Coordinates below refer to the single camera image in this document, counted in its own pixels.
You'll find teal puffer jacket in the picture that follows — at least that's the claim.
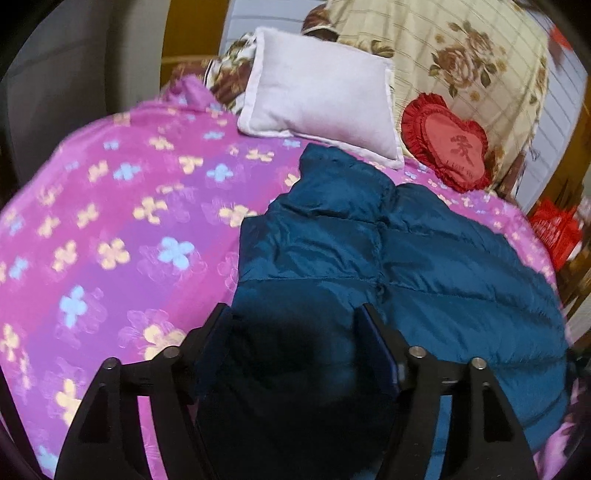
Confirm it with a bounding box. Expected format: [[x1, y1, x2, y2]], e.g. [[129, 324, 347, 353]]
[[196, 144, 571, 480]]

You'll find red plastic bag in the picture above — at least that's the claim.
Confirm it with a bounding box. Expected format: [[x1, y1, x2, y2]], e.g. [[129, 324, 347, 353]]
[[529, 198, 583, 271]]

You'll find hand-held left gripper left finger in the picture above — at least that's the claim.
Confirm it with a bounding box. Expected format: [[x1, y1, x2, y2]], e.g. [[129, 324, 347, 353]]
[[54, 302, 232, 480]]

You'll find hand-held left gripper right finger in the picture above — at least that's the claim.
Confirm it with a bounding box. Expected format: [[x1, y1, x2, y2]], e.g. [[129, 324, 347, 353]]
[[355, 302, 539, 480]]

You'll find red heart-shaped cushion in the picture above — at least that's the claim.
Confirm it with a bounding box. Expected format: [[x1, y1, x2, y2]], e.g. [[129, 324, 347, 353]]
[[401, 92, 493, 193]]

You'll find cream floral quilt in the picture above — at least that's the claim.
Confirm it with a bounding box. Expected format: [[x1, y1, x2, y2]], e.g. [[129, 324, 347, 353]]
[[300, 0, 551, 185]]

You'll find wooden headboard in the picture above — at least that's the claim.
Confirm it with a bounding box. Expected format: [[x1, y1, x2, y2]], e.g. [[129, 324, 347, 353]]
[[161, 0, 228, 70]]

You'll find white pillow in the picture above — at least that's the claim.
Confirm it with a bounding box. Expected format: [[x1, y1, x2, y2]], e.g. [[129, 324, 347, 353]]
[[237, 27, 405, 169]]

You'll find brown floral blanket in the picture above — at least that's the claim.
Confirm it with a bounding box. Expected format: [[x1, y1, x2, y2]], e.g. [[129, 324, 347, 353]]
[[173, 34, 260, 114]]

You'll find pink floral bed sheet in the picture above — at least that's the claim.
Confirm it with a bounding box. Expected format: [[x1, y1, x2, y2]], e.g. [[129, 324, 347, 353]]
[[0, 76, 575, 480]]

